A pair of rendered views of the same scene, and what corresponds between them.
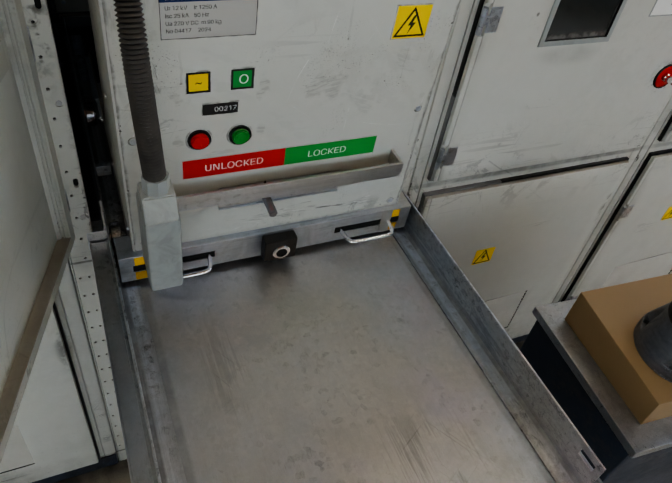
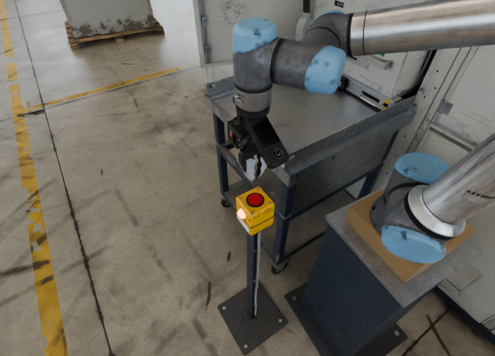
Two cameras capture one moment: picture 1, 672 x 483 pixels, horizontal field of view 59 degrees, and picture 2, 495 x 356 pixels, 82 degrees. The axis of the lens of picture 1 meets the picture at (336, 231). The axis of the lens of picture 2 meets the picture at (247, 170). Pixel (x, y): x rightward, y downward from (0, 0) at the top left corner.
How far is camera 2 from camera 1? 1.12 m
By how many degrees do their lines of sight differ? 59
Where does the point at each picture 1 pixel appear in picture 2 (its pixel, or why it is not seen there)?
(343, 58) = not seen: outside the picture
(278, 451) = not seen: hidden behind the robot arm
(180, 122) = (328, 4)
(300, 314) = (318, 97)
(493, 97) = (485, 81)
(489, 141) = (476, 114)
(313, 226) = (354, 82)
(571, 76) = not seen: outside the picture
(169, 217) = (301, 26)
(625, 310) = not seen: hidden behind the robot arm
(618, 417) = (343, 210)
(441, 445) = (283, 132)
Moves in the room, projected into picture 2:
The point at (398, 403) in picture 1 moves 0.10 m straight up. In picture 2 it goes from (295, 121) to (298, 100)
